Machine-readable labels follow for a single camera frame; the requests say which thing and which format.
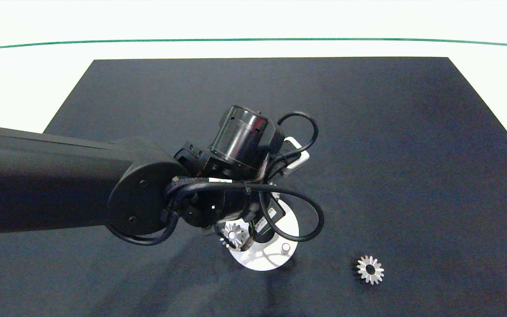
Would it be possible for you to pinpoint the black elbow cable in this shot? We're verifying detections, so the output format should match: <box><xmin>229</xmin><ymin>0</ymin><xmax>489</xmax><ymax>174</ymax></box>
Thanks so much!
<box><xmin>106</xmin><ymin>210</ymin><xmax>180</xmax><ymax>246</ymax></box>

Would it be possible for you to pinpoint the thin green tape line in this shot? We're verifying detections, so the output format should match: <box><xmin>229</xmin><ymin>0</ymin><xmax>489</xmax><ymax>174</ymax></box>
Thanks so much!
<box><xmin>0</xmin><ymin>38</ymin><xmax>507</xmax><ymax>52</ymax></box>

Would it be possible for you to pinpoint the long black cable loop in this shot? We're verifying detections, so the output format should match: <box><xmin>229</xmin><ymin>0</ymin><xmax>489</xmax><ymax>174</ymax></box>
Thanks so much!
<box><xmin>164</xmin><ymin>181</ymin><xmax>325</xmax><ymax>243</ymax></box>

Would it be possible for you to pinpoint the dark rectangular work mat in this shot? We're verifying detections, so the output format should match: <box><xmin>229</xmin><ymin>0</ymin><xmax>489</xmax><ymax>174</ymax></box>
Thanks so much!
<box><xmin>0</xmin><ymin>57</ymin><xmax>507</xmax><ymax>317</ymax></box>

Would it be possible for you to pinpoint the round white pinned plate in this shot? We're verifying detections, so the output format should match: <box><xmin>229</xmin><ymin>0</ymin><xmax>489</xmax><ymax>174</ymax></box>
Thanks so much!
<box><xmin>226</xmin><ymin>198</ymin><xmax>300</xmax><ymax>272</ymax></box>

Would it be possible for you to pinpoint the small steel spur gear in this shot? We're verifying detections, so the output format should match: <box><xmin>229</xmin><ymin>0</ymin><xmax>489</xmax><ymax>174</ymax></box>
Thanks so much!
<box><xmin>356</xmin><ymin>255</ymin><xmax>385</xmax><ymax>285</ymax></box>
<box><xmin>220</xmin><ymin>222</ymin><xmax>249</xmax><ymax>250</ymax></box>

